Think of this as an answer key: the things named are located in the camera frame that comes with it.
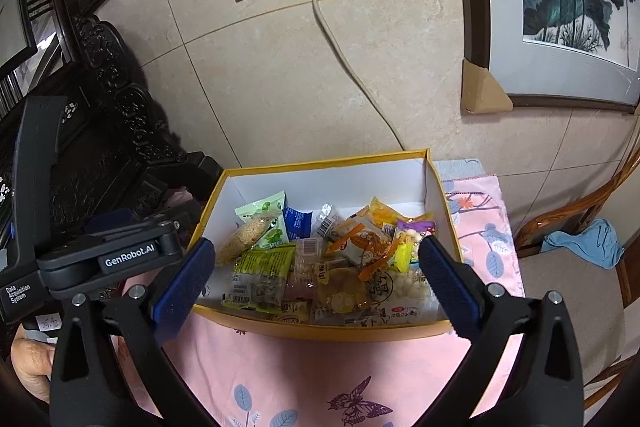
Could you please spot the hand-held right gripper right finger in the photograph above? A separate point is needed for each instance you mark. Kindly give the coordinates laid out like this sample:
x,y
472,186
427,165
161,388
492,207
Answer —
x,y
447,287

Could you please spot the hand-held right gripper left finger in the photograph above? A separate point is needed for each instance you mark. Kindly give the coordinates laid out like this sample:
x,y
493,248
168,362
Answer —
x,y
185,277

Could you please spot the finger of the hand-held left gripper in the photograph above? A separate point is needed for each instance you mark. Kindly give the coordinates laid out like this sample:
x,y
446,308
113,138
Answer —
x,y
185,214

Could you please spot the clear white bean packet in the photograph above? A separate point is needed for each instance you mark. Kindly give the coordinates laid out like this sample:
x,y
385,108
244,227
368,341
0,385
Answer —
x,y
405,289

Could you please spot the long yellow snack packet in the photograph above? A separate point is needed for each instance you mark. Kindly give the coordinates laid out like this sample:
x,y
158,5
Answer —
x,y
401,253

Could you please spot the clear oat bar packet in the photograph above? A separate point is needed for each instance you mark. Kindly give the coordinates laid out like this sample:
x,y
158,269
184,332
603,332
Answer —
x,y
245,237

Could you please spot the green white snack packet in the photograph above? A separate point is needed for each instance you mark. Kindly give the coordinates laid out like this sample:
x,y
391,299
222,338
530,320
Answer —
x,y
262,212

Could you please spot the green label seed packet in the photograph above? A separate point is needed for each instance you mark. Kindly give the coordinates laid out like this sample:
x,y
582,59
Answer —
x,y
265,264

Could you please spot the gold yellow snack packet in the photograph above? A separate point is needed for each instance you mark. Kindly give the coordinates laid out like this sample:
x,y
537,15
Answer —
x,y
385,212

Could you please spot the orange snack packet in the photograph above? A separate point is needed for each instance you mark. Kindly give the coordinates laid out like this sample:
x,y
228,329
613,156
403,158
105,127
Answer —
x,y
360,242

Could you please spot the clear round cake packet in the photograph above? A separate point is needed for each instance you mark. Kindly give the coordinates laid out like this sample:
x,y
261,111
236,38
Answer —
x,y
342,294

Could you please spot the blue snack packet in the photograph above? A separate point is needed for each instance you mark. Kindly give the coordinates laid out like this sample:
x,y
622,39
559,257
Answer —
x,y
297,222

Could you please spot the clear cookie bag pink edge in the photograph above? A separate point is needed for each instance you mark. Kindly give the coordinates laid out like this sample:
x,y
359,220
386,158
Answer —
x,y
302,279

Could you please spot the clear packet brown label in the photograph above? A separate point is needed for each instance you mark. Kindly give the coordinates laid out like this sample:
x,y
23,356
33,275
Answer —
x,y
327,219

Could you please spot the yellow cardboard box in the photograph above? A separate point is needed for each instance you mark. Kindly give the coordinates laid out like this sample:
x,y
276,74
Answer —
x,y
325,179

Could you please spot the person's left hand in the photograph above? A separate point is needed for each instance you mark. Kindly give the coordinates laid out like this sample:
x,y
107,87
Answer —
x,y
32,362

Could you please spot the wooden armchair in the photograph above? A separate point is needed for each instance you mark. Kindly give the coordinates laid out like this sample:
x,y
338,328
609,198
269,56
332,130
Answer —
x,y
565,307

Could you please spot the dark carved wooden furniture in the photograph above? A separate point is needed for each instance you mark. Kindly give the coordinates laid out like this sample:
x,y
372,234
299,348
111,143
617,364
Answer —
x,y
115,107

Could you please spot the blue cloth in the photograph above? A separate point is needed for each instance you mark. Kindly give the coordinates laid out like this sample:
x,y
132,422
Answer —
x,y
585,242

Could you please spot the pink floral tablecloth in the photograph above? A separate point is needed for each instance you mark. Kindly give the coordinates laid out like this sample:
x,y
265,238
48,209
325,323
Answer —
x,y
300,377

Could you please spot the cardboard corner protector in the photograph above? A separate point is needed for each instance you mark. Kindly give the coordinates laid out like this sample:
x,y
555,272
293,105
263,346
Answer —
x,y
482,89

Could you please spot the framed lotus painting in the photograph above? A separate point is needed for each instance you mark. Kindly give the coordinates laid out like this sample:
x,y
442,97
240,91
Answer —
x,y
560,7

